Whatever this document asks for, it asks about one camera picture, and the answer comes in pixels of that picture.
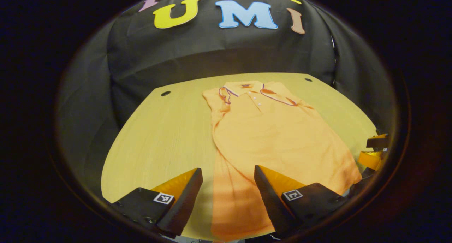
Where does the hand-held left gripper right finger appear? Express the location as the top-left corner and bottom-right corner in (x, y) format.
(254, 165), (349, 238)

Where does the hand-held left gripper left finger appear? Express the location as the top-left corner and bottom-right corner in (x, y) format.
(109, 167), (204, 237)

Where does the orange T-shirt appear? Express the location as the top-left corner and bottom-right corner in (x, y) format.
(202, 81), (363, 242)

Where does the black backdrop cloth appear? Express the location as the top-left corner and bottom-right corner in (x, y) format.
(56, 0), (399, 201)

